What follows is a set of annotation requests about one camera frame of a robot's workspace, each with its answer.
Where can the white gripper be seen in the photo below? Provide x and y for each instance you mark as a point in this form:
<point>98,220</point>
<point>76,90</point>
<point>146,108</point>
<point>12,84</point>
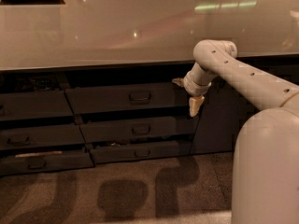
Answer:
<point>192,87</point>

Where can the grey drawer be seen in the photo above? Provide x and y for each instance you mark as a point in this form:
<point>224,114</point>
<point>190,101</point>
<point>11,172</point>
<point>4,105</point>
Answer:
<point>33,105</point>
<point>43,136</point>
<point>152,150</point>
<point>63,160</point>
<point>126,97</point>
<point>137,128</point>

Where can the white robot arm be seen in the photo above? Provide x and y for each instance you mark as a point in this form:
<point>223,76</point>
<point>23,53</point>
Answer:
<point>265,186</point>

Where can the grey cabinet door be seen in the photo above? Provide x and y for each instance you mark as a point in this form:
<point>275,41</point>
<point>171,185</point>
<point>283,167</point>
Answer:
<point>224,110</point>

